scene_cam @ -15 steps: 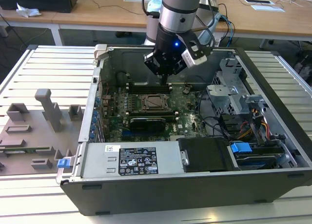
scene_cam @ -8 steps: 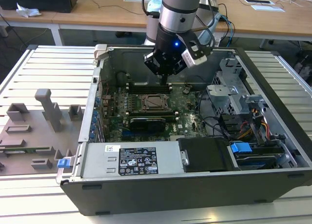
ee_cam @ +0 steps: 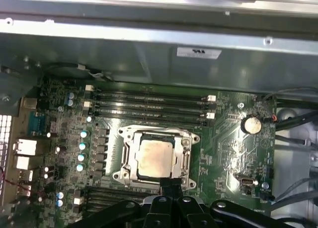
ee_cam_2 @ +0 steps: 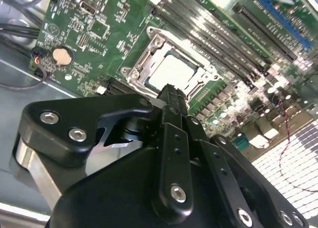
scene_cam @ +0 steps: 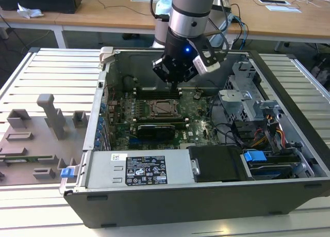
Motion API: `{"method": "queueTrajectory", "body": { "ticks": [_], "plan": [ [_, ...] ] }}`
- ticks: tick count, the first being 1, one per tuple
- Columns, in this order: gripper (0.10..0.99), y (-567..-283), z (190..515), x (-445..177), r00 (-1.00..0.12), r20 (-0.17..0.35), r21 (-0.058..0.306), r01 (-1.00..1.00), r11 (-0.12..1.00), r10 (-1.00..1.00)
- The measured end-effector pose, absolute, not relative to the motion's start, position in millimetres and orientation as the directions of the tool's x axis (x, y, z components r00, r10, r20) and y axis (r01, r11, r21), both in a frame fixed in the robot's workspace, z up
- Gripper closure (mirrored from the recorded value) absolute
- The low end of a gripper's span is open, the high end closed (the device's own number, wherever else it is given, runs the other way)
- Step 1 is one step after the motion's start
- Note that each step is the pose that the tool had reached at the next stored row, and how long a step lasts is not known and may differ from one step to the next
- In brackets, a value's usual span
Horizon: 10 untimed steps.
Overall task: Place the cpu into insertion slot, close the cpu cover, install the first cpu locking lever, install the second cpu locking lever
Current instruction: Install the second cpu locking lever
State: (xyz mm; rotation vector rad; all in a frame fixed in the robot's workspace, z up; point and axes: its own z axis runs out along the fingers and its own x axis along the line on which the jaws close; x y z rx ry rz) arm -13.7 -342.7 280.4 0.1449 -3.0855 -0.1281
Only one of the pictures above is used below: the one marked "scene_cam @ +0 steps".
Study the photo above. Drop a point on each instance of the black graphics card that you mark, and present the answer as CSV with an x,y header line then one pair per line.
x,y
154,131

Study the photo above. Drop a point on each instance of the wooden desk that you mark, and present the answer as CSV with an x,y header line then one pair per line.
x,y
103,15

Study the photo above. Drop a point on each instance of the black plastic shroud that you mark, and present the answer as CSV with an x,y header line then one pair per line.
x,y
216,164

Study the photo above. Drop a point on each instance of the round coin battery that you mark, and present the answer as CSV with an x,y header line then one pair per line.
x,y
197,95

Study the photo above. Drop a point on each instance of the black RAM slot bank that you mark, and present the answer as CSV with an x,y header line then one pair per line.
x,y
154,94
159,122

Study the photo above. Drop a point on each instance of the green RAM stick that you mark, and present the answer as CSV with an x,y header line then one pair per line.
x,y
25,158

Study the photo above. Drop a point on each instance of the silver square CPU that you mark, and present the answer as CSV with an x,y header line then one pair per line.
x,y
165,108

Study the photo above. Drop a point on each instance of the green motherboard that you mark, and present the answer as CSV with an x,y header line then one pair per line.
x,y
196,128

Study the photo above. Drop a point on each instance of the grey parts rack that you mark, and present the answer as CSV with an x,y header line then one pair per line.
x,y
31,133

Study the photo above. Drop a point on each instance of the blue case latch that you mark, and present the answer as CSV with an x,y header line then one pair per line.
x,y
65,173

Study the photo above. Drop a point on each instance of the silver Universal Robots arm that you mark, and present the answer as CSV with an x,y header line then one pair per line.
x,y
190,4

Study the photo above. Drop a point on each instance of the silver power supply with label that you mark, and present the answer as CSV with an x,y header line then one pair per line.
x,y
103,170

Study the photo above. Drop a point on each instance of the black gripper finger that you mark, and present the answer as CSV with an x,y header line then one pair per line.
x,y
161,70
189,73

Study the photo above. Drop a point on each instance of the white paper sheet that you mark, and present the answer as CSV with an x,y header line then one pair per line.
x,y
283,8

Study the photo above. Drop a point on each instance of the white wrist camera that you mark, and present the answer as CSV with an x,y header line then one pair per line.
x,y
206,65

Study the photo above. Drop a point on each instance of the CPU socket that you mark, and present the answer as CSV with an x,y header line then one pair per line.
x,y
148,113

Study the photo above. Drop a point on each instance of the crumpled white paper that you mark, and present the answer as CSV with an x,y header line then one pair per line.
x,y
29,12

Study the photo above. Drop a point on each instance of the black open PC case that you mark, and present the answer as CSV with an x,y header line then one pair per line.
x,y
180,208

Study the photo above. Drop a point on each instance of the metal drive cage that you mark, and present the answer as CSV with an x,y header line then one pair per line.
x,y
232,105

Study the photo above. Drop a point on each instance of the black disk drive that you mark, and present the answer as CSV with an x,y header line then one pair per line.
x,y
276,160

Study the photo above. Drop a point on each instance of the blue disk carrier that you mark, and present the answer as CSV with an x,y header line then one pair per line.
x,y
254,157

